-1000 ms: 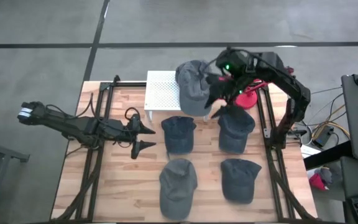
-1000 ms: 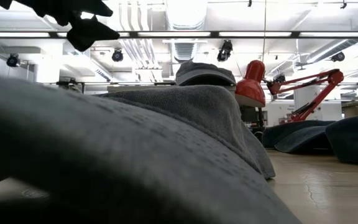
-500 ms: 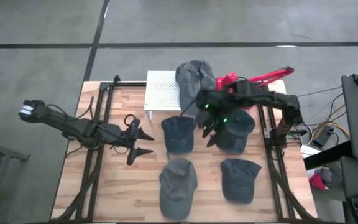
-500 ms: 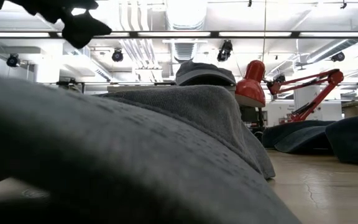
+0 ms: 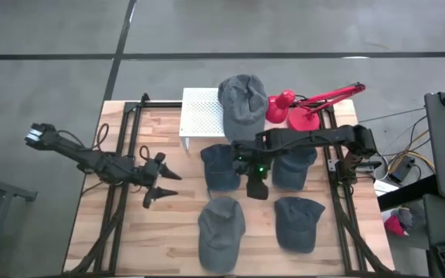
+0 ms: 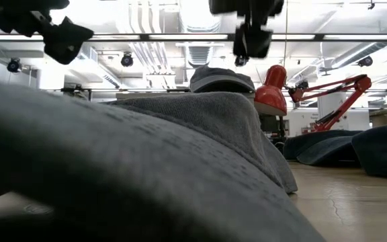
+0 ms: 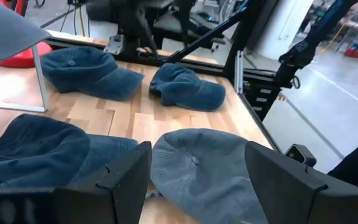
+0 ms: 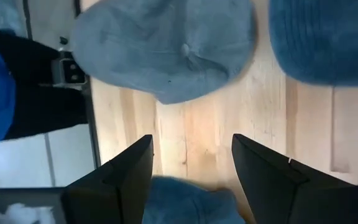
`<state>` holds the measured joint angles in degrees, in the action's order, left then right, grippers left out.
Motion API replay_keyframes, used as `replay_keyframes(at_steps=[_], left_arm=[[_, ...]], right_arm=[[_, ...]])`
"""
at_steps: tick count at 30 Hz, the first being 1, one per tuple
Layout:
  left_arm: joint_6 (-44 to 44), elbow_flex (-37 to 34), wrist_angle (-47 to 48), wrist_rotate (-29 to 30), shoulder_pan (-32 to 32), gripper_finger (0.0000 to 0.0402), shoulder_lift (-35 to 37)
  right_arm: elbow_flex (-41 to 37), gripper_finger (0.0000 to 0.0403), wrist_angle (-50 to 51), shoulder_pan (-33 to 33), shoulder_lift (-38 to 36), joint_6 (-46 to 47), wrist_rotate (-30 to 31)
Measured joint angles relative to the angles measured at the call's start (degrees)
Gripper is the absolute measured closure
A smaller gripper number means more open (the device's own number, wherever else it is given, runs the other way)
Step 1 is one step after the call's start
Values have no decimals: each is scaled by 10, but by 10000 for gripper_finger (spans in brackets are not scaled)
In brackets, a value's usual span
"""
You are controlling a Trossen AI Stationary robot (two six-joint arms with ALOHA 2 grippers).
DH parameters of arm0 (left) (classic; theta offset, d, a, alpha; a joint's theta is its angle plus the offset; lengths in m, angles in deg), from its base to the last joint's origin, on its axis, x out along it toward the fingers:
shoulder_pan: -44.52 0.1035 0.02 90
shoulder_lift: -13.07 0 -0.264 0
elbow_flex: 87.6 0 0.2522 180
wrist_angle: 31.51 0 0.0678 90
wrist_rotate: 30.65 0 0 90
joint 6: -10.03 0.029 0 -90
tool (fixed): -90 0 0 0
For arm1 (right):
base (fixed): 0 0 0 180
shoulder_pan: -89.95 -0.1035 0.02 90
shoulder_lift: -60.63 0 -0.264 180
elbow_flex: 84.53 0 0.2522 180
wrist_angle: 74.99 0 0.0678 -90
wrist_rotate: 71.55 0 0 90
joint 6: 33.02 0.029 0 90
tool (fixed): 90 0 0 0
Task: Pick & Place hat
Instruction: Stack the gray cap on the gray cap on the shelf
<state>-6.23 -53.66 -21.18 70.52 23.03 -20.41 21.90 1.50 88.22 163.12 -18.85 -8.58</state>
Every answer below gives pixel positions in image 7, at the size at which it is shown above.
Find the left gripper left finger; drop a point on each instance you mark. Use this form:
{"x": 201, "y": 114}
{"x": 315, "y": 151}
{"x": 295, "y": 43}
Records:
{"x": 132, "y": 180}

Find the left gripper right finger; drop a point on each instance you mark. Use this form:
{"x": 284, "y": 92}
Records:
{"x": 284, "y": 193}

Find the grey baseball cap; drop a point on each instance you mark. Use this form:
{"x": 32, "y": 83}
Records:
{"x": 204, "y": 174}
{"x": 5, "y": 31}

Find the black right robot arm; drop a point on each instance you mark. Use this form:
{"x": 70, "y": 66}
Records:
{"x": 132, "y": 40}

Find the white perforated metal shelf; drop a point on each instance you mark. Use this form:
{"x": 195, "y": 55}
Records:
{"x": 40, "y": 81}

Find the red desk lamp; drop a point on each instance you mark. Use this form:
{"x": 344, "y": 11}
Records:
{"x": 26, "y": 59}

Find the small black camera box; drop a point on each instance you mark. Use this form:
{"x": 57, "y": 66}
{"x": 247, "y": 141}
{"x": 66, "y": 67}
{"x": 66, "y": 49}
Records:
{"x": 300, "y": 154}

